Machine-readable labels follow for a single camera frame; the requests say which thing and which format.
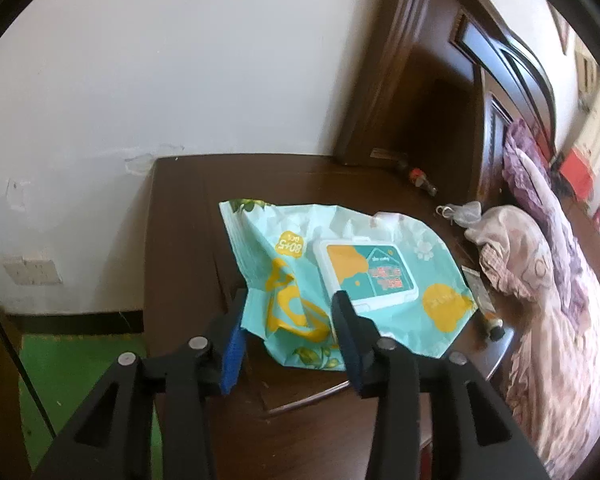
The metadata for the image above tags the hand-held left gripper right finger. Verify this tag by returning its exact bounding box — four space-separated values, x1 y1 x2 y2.
331 290 551 480

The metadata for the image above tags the black cable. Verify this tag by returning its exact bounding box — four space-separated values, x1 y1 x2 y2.
0 260 58 441

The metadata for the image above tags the small dark bottle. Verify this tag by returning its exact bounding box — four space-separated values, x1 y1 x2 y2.
392 160 438 198

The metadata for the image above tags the red box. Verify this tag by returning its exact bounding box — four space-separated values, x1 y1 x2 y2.
560 149 596 201

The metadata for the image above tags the teal wet wipes packet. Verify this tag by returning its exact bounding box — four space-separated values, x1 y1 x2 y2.
219 199 478 372

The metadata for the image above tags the green foam mat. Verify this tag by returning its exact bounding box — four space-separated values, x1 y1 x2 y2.
17 332 163 471

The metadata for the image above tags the brown wooden nightstand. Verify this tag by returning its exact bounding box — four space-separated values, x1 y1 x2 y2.
142 154 521 480

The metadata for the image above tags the purple floral pillow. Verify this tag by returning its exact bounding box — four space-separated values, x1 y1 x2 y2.
502 119 600 281

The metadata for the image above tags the small dark jar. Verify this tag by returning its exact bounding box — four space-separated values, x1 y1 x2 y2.
482 310 506 343

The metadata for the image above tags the dark wooden headboard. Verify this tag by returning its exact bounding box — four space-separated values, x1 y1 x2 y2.
332 0 558 211

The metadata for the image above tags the small clear plastic bag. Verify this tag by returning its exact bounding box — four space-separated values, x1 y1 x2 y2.
435 201 483 228

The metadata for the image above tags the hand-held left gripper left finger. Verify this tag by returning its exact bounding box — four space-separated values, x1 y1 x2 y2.
32 287 248 480

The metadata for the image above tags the beige floral blanket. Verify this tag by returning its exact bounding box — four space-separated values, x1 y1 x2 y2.
462 205 600 480

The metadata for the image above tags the white wall socket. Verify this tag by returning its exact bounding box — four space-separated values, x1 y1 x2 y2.
2 255 63 286

